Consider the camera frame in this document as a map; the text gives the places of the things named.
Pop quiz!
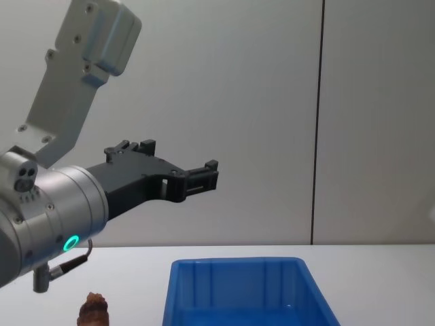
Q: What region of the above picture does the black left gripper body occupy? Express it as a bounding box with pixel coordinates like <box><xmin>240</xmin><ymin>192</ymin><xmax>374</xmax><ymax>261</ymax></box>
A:
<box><xmin>86</xmin><ymin>151</ymin><xmax>187</xmax><ymax>222</ymax></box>

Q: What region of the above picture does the blue plastic bin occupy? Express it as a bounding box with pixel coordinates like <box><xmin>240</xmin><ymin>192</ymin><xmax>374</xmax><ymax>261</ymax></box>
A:
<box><xmin>162</xmin><ymin>256</ymin><xmax>343</xmax><ymax>326</ymax></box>

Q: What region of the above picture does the small brown lumpy object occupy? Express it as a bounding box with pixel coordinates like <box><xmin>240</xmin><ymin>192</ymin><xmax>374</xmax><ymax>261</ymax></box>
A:
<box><xmin>78</xmin><ymin>291</ymin><xmax>111</xmax><ymax>326</ymax></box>

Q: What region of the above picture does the thin dark gripper cable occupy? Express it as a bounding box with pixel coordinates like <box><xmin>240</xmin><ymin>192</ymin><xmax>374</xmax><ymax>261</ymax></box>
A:
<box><xmin>32</xmin><ymin>238</ymin><xmax>94</xmax><ymax>293</ymax></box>

